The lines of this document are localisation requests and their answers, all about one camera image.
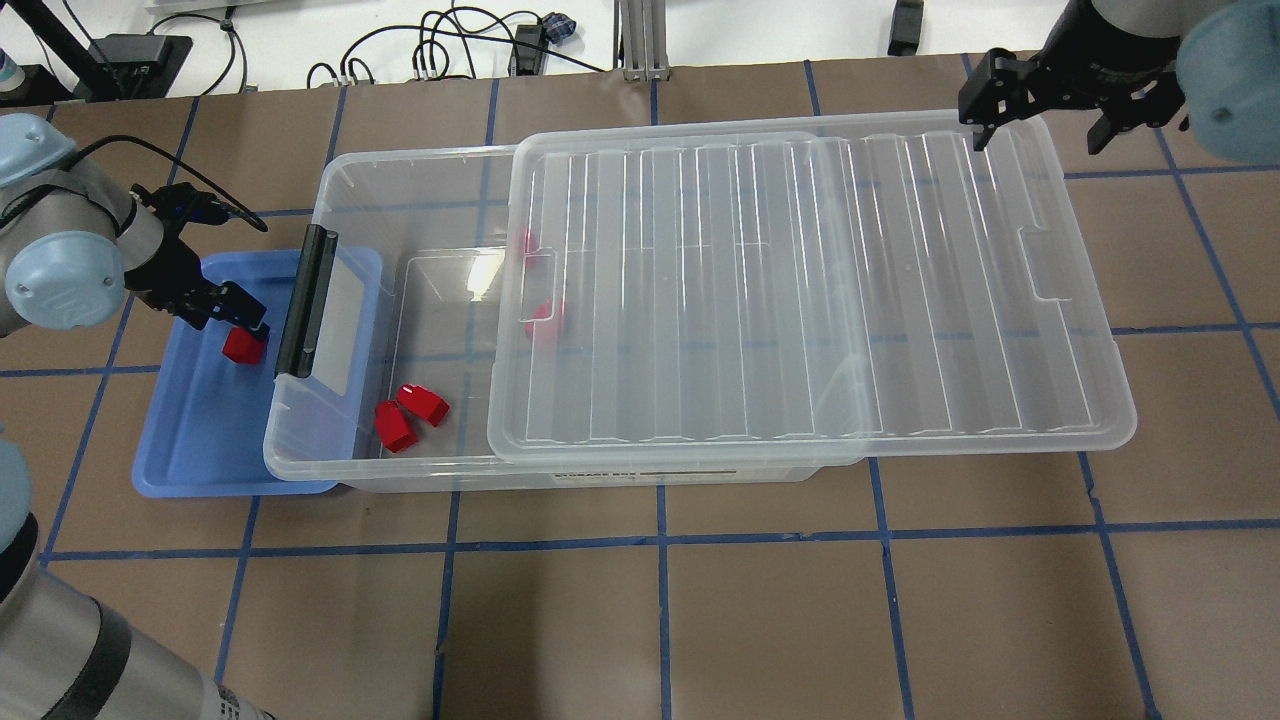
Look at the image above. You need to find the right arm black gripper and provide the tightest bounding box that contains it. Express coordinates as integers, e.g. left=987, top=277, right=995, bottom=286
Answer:
left=957, top=1, right=1187, bottom=156

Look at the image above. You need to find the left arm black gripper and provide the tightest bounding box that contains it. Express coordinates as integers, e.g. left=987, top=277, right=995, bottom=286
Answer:
left=125, top=231, right=269, bottom=336

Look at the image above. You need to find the clear plastic box lid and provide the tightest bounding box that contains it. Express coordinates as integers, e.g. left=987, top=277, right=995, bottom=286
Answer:
left=486, top=110, right=1137, bottom=471

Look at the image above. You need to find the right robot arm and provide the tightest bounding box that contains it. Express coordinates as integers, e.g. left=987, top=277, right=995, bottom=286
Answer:
left=183, top=8, right=1277, bottom=342

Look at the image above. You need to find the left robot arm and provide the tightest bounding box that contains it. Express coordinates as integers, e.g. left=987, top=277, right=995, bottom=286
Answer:
left=3, top=304, right=260, bottom=680

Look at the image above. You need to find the clear plastic storage box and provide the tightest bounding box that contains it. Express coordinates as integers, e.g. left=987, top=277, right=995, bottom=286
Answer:
left=268, top=140, right=869, bottom=492

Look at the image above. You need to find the blue plastic tray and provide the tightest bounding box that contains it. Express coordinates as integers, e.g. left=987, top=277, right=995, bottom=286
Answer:
left=132, top=249, right=387, bottom=498

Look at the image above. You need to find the black power adapter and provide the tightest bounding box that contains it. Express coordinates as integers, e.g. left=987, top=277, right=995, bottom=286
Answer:
left=886, top=0, right=925, bottom=56

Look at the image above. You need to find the black box latch handle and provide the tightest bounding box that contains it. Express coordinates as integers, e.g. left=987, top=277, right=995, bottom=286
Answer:
left=274, top=223, right=338, bottom=379

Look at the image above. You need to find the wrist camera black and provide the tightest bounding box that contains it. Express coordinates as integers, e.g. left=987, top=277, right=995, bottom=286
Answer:
left=131, top=182, right=268, bottom=233

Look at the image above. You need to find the black cables bundle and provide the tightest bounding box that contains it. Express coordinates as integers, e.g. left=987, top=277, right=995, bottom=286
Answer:
left=305, top=5, right=611, bottom=88

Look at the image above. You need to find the aluminium frame post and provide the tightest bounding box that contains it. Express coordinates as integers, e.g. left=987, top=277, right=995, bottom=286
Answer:
left=614, top=0, right=671, bottom=82

